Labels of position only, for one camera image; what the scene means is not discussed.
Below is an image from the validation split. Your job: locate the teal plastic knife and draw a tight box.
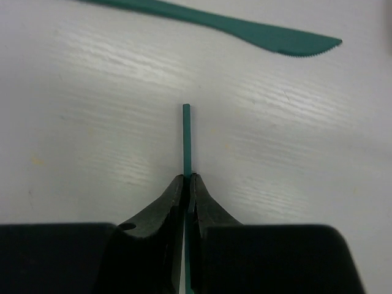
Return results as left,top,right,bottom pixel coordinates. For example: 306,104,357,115
90,0,342,58

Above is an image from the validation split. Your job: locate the teal plastic fork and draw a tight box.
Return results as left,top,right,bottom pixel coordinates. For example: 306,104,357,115
183,104,193,294

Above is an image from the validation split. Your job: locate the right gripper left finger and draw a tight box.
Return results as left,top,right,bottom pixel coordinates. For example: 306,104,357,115
118,175,187,293

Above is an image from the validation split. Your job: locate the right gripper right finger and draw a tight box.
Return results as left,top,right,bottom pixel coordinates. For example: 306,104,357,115
189,173,241,293

